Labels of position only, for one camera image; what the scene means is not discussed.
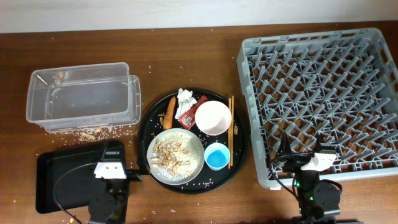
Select grey plate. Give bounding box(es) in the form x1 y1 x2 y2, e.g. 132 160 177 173
146 128 205 186

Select rice and peanut shells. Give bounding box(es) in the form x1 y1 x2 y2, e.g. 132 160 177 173
150 132 205 181

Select orange carrot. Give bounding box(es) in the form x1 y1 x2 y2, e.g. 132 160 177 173
162 96 176 129

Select red snack wrapper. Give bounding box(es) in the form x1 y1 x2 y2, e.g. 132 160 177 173
178 95 208 130

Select light blue cup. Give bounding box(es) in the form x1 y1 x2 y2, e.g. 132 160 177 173
204 142 231 171

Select white tissue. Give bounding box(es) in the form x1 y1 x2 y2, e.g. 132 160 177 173
175 88 197 119

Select wooden chopstick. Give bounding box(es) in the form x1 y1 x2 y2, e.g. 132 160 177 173
231 96 234 167
228 98 232 169

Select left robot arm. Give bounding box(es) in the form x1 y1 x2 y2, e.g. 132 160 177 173
88 141 149 224

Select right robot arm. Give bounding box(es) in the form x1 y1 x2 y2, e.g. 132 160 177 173
270 133 343 224

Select clear plastic waste bin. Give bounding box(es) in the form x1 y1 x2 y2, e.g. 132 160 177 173
26 62 142 133

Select grey plastic dishwasher rack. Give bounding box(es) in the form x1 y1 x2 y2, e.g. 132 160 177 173
236 28 397 190

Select black rectangular tray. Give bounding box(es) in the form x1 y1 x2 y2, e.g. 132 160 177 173
35 140 129 215

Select round black tray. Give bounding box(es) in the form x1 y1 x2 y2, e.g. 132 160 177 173
137 91 249 195

